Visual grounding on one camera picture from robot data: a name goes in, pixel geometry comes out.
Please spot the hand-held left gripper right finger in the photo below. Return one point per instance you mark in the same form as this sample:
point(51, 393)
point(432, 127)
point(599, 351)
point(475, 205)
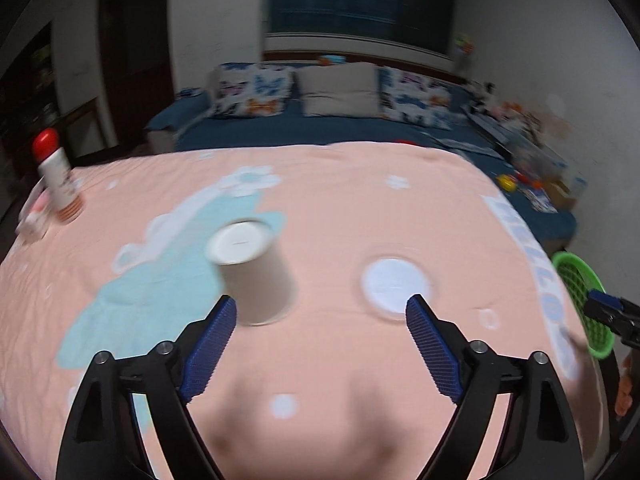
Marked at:
point(432, 350)

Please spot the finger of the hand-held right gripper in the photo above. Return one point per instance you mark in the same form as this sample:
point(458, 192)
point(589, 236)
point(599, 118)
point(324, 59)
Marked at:
point(607, 306)

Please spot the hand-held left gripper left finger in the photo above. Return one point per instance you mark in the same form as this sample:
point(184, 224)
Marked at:
point(210, 350)

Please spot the green plastic basket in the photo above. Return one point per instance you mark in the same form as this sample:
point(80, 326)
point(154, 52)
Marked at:
point(575, 260)

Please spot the white paper cup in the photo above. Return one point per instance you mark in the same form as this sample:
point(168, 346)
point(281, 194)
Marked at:
point(260, 280)

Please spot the person's right hand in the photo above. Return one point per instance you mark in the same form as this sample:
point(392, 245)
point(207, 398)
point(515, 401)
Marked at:
point(626, 385)

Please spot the clear round plastic lid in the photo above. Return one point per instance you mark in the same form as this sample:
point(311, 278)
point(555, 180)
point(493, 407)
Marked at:
point(392, 282)

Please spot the yellow toy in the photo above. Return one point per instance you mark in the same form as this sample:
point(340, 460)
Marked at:
point(507, 182)

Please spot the pile of toys and boxes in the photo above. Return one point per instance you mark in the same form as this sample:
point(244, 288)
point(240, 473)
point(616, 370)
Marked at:
point(530, 155)

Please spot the pink printed blanket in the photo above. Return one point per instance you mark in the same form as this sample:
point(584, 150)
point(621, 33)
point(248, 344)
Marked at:
point(350, 200)

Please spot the small pink and white box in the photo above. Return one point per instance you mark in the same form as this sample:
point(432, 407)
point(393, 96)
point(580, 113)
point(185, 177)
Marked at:
point(35, 217)

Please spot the red-capped white bottle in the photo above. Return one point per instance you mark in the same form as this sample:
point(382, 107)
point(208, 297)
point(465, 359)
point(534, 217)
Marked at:
point(57, 180)

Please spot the bed with blue sheet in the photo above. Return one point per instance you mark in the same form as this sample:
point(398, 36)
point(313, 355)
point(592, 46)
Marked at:
point(325, 130)

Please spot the butterfly print pillow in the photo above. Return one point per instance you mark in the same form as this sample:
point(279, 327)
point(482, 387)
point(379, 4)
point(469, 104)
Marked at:
point(415, 95)
point(250, 90)

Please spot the beige pillow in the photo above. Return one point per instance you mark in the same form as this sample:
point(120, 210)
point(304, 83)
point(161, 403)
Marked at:
point(340, 90)

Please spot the dark wooden door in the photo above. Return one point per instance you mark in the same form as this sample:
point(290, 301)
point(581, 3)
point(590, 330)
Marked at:
point(135, 60)

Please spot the dark shelf cabinet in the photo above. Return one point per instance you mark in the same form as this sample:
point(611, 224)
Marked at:
point(25, 100)

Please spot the dark window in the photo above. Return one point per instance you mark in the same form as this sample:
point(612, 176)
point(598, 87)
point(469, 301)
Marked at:
point(360, 5)

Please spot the colourful wall hanging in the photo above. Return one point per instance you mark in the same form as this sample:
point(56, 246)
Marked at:
point(462, 45)

